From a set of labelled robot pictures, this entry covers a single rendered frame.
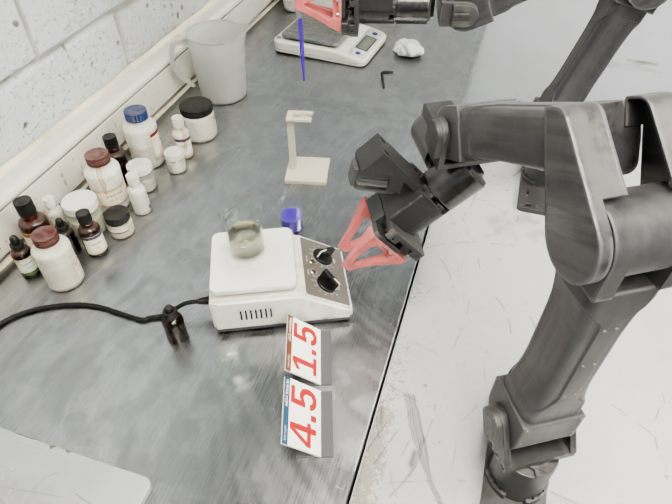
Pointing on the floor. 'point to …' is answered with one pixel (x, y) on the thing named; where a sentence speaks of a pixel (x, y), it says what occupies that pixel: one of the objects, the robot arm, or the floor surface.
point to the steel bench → (149, 265)
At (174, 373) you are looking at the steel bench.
